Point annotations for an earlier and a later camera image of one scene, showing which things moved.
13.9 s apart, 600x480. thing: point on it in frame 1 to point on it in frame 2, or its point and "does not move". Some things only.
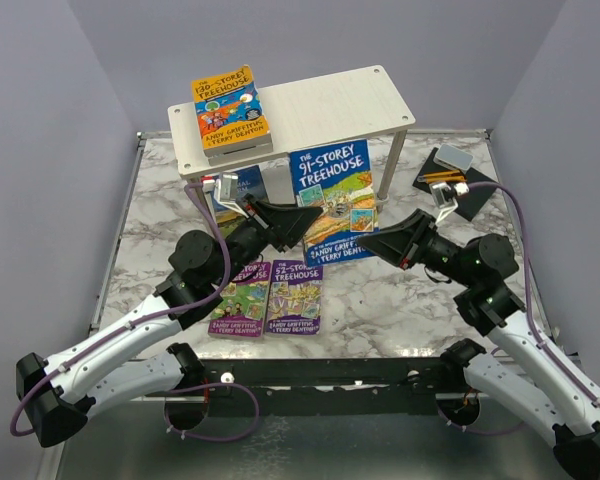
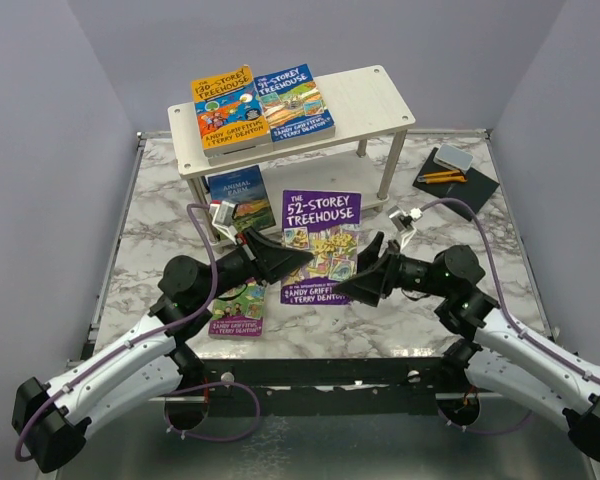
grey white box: x=454 y=158 does not move
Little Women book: x=215 y=159 does not move
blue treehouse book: x=336 y=178 to x=295 y=110
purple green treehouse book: x=242 y=311 does not move
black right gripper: x=404 y=242 to x=376 y=276
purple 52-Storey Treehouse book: x=295 y=298 to x=326 y=226
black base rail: x=364 y=386 does not move
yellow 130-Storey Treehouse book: x=229 y=112 does not move
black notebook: x=468 y=203 does not move
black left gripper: x=283 y=225 to x=268 y=259
